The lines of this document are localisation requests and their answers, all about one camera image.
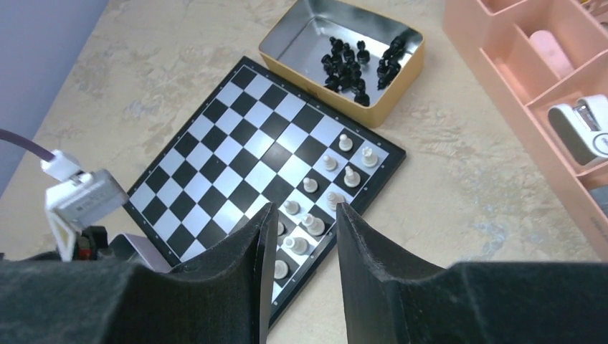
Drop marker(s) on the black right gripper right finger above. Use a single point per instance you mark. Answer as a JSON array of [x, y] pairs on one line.
[[393, 296]]

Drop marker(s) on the white queen in tin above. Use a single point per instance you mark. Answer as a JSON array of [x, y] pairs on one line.
[[314, 225]]

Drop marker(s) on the yellow metal tin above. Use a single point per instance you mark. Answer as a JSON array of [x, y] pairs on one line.
[[294, 46]]

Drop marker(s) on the white piece passed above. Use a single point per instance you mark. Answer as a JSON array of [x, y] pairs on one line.
[[297, 245]]

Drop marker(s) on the black chess pieces pile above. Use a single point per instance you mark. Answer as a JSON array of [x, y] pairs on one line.
[[345, 67]]

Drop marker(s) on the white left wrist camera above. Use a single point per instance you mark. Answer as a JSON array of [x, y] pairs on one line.
[[79, 199]]

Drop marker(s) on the pink desk file organizer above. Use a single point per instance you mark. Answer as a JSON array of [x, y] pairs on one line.
[[530, 56]]

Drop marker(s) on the white corner board piece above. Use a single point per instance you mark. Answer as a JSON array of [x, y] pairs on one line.
[[368, 157]]

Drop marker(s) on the white chess pawn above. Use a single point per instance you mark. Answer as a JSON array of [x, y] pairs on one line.
[[345, 143]]

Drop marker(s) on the silver lilac metal tin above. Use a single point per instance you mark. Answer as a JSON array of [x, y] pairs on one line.
[[139, 249]]

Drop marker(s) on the white chess piece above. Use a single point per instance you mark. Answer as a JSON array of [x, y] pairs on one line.
[[333, 199]]

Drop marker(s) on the white stapler in organizer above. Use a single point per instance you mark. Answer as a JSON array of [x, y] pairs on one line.
[[582, 128]]

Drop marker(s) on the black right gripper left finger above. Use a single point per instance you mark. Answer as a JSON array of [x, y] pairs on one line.
[[221, 296]]

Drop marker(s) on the black white chess board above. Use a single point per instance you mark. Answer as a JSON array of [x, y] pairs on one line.
[[252, 142]]

